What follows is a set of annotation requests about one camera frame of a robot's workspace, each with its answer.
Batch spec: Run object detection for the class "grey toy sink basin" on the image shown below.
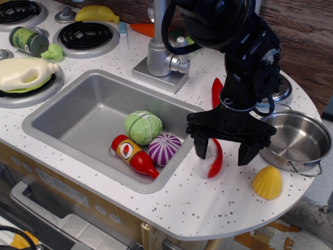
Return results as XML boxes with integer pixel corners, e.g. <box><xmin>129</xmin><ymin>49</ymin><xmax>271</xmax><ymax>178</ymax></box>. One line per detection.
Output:
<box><xmin>22</xmin><ymin>70</ymin><xmax>201</xmax><ymax>193</ymax></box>

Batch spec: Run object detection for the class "silver stove knob left edge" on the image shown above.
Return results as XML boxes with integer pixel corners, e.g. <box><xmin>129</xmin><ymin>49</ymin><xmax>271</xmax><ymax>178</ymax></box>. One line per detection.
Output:
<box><xmin>0</xmin><ymin>49</ymin><xmax>14</xmax><ymax>60</ymax></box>

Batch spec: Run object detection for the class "red toy ketchup bottle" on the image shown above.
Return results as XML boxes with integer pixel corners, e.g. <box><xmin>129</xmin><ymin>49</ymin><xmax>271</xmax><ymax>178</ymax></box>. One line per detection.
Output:
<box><xmin>111</xmin><ymin>134</ymin><xmax>159</xmax><ymax>179</ymax></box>

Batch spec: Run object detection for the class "silver stove knob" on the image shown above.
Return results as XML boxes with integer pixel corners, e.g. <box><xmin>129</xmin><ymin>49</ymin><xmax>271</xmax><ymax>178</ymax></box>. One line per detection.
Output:
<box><xmin>54</xmin><ymin>7</ymin><xmax>77</xmax><ymax>24</ymax></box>

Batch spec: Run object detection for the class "green toy lime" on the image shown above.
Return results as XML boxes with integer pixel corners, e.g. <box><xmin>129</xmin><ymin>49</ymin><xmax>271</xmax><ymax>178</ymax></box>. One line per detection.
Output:
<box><xmin>185</xmin><ymin>36</ymin><xmax>201</xmax><ymax>52</ymax></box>

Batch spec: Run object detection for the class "green toy cabbage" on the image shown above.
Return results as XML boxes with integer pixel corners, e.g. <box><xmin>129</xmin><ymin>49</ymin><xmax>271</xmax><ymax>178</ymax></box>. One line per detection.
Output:
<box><xmin>123</xmin><ymin>110</ymin><xmax>163</xmax><ymax>146</ymax></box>

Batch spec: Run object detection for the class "purple toy onion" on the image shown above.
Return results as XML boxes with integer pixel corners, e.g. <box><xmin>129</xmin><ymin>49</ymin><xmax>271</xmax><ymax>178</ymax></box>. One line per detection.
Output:
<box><xmin>148</xmin><ymin>134</ymin><xmax>182</xmax><ymax>167</ymax></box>

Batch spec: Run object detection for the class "yellow toy banana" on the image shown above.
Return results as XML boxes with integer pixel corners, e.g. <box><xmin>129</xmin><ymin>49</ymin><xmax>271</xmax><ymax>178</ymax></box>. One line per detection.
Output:
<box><xmin>75</xmin><ymin>5</ymin><xmax>120</xmax><ymax>24</ymax></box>

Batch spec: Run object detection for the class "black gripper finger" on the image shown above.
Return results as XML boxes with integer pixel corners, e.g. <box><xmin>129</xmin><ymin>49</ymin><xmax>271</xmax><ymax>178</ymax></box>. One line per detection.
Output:
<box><xmin>194</xmin><ymin>135</ymin><xmax>209</xmax><ymax>159</ymax></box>
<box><xmin>238</xmin><ymin>142</ymin><xmax>264</xmax><ymax>166</ymax></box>

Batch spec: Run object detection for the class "grey burner under jug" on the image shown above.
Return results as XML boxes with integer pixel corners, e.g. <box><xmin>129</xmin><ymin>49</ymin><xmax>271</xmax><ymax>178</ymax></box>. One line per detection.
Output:
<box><xmin>1</xmin><ymin>69</ymin><xmax>65</xmax><ymax>109</ymax></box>

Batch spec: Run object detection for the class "green toy spice can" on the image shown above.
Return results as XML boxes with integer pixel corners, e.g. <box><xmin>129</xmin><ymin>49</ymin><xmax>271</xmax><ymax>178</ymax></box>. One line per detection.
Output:
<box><xmin>9</xmin><ymin>27</ymin><xmax>49</xmax><ymax>57</ymax></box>

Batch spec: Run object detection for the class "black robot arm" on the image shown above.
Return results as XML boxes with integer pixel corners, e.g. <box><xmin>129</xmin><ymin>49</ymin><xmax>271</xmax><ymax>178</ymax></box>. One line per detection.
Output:
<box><xmin>162</xmin><ymin>1</ymin><xmax>281</xmax><ymax>166</ymax></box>

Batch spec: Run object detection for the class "orange toy carrot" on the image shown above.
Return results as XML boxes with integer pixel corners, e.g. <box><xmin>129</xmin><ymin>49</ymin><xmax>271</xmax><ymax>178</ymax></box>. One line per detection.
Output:
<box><xmin>130</xmin><ymin>23</ymin><xmax>184</xmax><ymax>39</ymax></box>

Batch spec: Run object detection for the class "white toy milk jug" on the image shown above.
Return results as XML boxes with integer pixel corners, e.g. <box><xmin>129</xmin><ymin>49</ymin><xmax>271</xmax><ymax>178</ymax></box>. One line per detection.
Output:
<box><xmin>1</xmin><ymin>57</ymin><xmax>60</xmax><ymax>92</ymax></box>

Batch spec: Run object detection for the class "red toy chili pepper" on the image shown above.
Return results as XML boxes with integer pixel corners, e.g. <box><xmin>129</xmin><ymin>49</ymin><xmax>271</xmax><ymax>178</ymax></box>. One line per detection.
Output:
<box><xmin>211</xmin><ymin>78</ymin><xmax>223</xmax><ymax>108</ymax></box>

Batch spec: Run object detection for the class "grey shoe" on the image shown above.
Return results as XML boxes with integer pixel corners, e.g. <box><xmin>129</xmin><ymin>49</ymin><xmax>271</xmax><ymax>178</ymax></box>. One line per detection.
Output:
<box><xmin>283</xmin><ymin>193</ymin><xmax>332</xmax><ymax>249</ymax></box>

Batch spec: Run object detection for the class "green toy broccoli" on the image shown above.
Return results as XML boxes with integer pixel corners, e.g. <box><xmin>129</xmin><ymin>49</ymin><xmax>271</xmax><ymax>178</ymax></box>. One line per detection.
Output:
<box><xmin>41</xmin><ymin>44</ymin><xmax>63</xmax><ymax>61</ymax></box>

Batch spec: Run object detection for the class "silver toy faucet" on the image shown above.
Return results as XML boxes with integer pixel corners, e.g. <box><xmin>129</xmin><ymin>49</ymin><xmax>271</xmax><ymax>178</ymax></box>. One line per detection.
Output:
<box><xmin>132</xmin><ymin>1</ymin><xmax>190</xmax><ymax>93</ymax></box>

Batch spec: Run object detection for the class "black coil burner centre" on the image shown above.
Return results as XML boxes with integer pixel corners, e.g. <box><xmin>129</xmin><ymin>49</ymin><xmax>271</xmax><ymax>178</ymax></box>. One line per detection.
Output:
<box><xmin>53</xmin><ymin>21</ymin><xmax>120</xmax><ymax>59</ymax></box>

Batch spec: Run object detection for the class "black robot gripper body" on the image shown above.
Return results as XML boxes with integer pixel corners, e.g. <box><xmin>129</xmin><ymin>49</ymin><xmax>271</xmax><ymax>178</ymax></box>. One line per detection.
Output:
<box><xmin>186</xmin><ymin>101</ymin><xmax>277</xmax><ymax>150</ymax></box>

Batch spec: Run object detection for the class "yellow toy corn piece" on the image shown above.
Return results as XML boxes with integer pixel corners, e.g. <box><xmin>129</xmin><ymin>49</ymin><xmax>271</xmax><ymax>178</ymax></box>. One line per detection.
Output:
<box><xmin>252</xmin><ymin>166</ymin><xmax>283</xmax><ymax>200</ymax></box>

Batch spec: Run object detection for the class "steel pot lid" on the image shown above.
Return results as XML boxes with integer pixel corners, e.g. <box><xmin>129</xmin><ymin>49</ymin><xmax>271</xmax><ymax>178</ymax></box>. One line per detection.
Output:
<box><xmin>272</xmin><ymin>73</ymin><xmax>292</xmax><ymax>103</ymax></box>

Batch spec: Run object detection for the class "black cable bottom left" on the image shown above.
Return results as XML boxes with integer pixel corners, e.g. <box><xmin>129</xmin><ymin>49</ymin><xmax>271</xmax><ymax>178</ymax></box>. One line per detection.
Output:
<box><xmin>0</xmin><ymin>226</ymin><xmax>40</xmax><ymax>250</ymax></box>

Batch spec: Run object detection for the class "blue white toy knife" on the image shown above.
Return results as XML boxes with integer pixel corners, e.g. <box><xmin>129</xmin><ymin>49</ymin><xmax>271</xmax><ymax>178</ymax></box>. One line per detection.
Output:
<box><xmin>119</xmin><ymin>21</ymin><xmax>129</xmax><ymax>51</ymax></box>

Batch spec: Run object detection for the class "yellow object bottom left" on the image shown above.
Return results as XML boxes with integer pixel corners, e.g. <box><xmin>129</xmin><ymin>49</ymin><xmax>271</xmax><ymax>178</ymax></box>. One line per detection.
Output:
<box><xmin>10</xmin><ymin>231</ymin><xmax>39</xmax><ymax>249</ymax></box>

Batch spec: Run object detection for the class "black coil burner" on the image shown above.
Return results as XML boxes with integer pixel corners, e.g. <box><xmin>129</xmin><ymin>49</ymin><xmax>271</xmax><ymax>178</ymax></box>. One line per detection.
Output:
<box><xmin>53</xmin><ymin>21</ymin><xmax>120</xmax><ymax>59</ymax></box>
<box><xmin>1</xmin><ymin>1</ymin><xmax>48</xmax><ymax>32</ymax></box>

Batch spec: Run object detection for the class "black coil burner top left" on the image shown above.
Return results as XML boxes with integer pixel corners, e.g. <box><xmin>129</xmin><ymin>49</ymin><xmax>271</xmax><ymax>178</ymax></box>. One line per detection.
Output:
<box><xmin>1</xmin><ymin>1</ymin><xmax>48</xmax><ymax>32</ymax></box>

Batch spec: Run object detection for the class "small steel pan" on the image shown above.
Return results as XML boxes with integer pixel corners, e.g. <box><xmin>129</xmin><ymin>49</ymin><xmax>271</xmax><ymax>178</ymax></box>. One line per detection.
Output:
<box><xmin>260</xmin><ymin>109</ymin><xmax>332</xmax><ymax>178</ymax></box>

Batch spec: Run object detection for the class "toy oven door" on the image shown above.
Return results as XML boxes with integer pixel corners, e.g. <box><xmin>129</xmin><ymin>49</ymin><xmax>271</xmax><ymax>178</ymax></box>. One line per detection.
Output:
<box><xmin>1</xmin><ymin>164</ymin><xmax>142</xmax><ymax>249</ymax></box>

